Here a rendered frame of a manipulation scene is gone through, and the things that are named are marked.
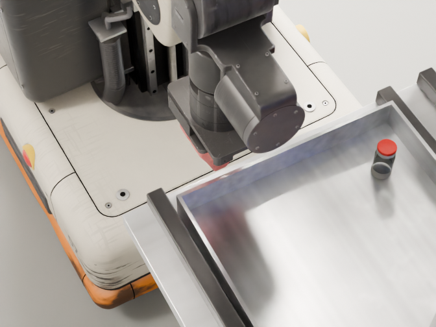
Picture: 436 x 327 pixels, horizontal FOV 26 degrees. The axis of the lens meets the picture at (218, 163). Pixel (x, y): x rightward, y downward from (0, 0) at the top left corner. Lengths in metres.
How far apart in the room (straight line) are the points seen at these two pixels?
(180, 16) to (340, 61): 1.51
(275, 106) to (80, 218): 0.97
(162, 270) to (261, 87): 0.26
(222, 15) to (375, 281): 0.33
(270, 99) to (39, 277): 1.26
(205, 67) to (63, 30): 0.89
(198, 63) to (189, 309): 0.25
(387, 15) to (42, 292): 1.08
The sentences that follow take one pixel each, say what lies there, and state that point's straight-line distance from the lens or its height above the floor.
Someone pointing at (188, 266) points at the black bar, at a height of 0.90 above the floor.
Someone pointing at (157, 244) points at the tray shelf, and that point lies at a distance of 0.96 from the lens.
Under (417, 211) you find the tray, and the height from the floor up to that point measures 0.88.
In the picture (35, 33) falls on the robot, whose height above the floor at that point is 0.50.
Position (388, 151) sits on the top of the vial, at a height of 0.93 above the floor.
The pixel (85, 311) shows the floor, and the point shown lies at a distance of 1.92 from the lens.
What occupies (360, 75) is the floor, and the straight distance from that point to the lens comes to 2.25.
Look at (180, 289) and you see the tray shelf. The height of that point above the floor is 0.88.
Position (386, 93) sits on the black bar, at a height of 0.90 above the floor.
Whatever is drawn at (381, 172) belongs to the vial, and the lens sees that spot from 1.00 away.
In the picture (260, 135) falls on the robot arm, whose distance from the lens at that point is 0.79.
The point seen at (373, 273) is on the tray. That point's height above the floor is 0.88.
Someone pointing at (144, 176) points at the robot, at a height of 0.28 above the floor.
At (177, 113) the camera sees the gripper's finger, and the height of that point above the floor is 0.99.
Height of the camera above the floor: 1.72
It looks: 56 degrees down
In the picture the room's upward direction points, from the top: straight up
